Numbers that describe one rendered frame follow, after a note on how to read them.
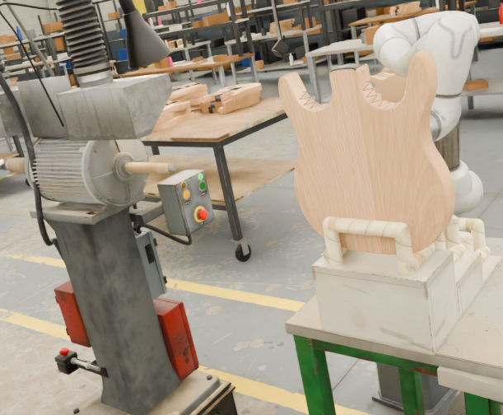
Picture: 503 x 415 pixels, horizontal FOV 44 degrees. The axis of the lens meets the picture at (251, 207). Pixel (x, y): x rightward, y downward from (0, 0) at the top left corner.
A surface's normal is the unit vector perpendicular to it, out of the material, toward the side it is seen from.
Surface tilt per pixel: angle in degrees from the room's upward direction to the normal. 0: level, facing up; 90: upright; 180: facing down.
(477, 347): 0
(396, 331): 90
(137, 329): 90
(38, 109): 90
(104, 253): 90
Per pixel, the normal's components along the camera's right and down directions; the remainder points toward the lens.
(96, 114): -0.59, 0.37
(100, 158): 0.70, 0.02
